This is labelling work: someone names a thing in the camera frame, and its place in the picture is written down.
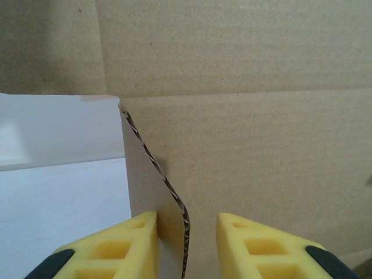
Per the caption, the brown cardboard box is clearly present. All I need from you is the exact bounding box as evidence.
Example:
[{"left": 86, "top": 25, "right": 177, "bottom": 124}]
[{"left": 0, "top": 0, "right": 372, "bottom": 279}]

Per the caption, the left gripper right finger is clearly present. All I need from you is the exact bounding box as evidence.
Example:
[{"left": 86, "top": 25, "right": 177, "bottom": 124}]
[{"left": 217, "top": 212, "right": 361, "bottom": 279}]

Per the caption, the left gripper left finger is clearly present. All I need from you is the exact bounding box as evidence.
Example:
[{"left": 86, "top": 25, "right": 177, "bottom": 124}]
[{"left": 24, "top": 211, "right": 160, "bottom": 279}]

